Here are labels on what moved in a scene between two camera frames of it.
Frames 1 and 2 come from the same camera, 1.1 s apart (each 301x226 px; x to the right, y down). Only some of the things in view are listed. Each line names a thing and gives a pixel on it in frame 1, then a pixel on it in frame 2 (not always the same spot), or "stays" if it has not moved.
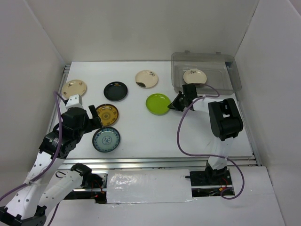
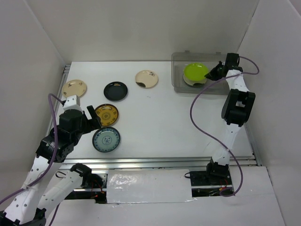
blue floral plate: (106, 139) stays
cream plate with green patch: (194, 76) stays
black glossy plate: (115, 91) stays
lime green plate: (157, 104) to (195, 71)
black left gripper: (94, 123) stays
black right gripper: (175, 105) to (212, 75)
